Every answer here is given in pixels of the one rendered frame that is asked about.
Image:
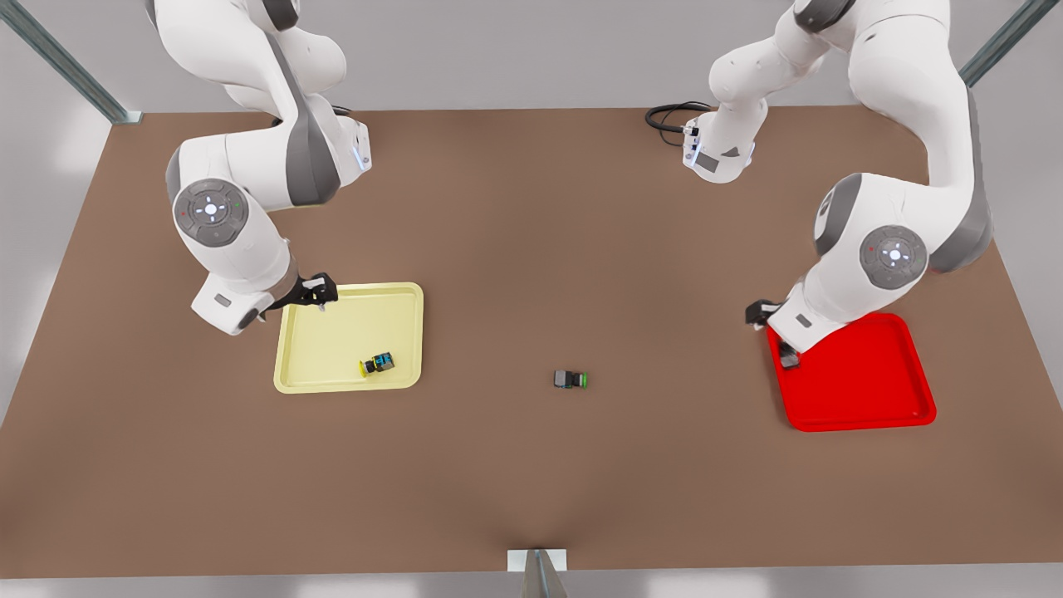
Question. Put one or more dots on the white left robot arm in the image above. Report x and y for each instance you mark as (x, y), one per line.
(905, 91)

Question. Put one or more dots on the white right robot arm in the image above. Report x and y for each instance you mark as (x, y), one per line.
(241, 158)

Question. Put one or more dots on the yellow plastic tray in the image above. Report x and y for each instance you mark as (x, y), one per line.
(349, 336)

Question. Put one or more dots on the red plastic tray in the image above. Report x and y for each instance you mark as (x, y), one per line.
(864, 378)

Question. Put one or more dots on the yellow button switch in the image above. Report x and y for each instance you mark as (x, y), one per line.
(379, 364)

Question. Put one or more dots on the green button switch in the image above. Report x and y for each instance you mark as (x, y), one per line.
(570, 379)

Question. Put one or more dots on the silver frame post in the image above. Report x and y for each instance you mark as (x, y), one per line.
(66, 62)
(1001, 41)
(540, 573)

